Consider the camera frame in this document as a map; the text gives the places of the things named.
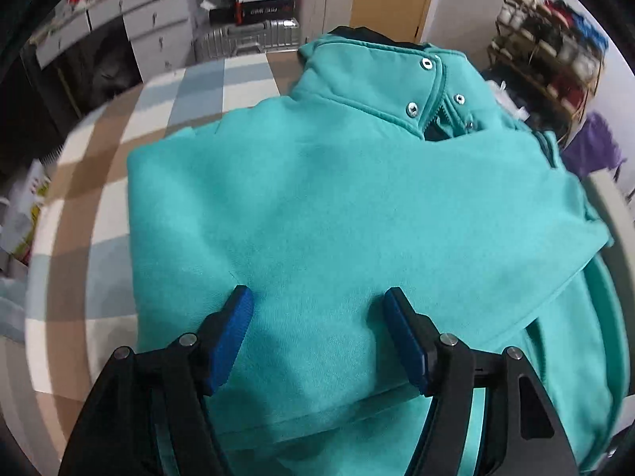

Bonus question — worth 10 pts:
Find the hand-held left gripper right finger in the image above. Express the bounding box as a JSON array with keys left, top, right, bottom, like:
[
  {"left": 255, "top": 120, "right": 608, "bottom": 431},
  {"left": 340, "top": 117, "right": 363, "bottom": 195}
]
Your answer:
[{"left": 383, "top": 286, "right": 580, "bottom": 476}]

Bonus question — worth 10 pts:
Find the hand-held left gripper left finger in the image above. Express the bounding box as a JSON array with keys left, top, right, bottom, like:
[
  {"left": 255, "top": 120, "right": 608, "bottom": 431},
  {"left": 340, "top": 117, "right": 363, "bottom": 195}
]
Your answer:
[{"left": 58, "top": 285, "right": 255, "bottom": 476}]

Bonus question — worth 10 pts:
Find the teal sweatshirt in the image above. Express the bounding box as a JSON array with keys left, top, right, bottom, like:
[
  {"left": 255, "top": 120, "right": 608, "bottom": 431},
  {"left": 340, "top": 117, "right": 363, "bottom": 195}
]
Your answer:
[{"left": 126, "top": 27, "right": 631, "bottom": 474}]

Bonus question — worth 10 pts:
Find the checkered blanket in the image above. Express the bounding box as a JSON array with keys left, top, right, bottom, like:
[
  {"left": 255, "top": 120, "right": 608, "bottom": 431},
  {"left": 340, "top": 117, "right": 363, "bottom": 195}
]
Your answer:
[{"left": 0, "top": 52, "right": 308, "bottom": 476}]

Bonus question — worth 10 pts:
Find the white plastic bag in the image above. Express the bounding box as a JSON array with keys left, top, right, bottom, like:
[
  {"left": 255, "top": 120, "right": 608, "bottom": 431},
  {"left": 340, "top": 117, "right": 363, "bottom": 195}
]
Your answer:
[{"left": 0, "top": 159, "right": 53, "bottom": 269}]

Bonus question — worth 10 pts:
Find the purple bag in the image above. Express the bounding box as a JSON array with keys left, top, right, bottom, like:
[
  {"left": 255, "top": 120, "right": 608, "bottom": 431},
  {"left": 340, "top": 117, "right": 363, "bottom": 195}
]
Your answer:
[{"left": 560, "top": 111, "right": 626, "bottom": 179}]

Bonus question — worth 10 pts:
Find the dark cloth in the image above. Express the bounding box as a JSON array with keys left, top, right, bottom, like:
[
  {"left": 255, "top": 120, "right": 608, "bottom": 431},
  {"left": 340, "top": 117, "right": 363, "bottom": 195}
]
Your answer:
[{"left": 64, "top": 30, "right": 144, "bottom": 110}]

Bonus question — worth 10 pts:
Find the silver suitcase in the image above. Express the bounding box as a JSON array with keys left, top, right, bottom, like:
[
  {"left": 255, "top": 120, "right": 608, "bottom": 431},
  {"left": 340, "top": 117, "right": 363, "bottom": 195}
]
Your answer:
[{"left": 192, "top": 17, "right": 302, "bottom": 63}]

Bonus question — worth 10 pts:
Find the wooden shoe rack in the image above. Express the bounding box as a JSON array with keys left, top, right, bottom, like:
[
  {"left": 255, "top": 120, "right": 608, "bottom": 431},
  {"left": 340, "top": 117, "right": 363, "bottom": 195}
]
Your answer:
[{"left": 486, "top": 0, "right": 608, "bottom": 144}]

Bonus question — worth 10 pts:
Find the white drawer cabinet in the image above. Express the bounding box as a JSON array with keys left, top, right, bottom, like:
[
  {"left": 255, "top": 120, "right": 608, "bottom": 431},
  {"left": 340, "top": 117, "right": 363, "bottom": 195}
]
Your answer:
[{"left": 35, "top": 0, "right": 199, "bottom": 85}]

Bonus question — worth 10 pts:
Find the black box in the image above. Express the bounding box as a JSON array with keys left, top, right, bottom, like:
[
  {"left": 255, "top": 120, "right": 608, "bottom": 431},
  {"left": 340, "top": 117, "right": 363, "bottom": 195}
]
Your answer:
[{"left": 208, "top": 0, "right": 293, "bottom": 28}]

